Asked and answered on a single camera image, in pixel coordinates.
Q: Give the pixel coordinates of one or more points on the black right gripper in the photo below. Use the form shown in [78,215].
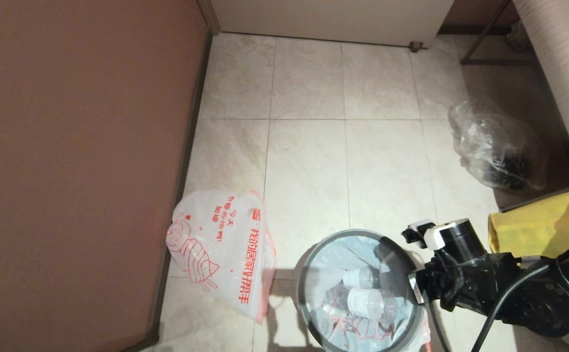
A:
[470,283]

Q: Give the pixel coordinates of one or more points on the white red-printed plastic bag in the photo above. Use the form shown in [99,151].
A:
[226,254]
[333,259]

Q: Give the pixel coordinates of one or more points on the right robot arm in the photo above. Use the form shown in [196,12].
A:
[558,293]

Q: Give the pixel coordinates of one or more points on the grey round trash bin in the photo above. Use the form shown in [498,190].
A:
[303,283]

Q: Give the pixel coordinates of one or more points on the yellow fabric bag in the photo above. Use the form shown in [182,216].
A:
[534,230]

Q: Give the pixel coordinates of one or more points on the clear bag with dark contents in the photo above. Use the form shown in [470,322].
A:
[490,146]

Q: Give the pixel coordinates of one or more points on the large clear labelled plastic bottle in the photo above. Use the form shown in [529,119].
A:
[365,302]

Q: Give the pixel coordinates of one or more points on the small clear plastic bottle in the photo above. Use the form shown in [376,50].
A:
[360,277]

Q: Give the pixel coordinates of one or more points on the small metal door stop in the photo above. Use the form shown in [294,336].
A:
[415,47]

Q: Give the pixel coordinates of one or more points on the beige striped upholstered seat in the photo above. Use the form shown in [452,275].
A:
[568,73]

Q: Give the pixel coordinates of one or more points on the small woven basket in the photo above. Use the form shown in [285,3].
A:
[516,38]

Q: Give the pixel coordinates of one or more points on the white door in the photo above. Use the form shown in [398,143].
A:
[333,19]

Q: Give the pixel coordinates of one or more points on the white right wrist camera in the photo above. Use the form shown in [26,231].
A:
[436,235]

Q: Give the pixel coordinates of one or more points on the dark furniture frame bar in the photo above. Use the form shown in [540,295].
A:
[548,196]

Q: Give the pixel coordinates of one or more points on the dark metal furniture frame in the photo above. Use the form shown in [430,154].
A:
[497,62]

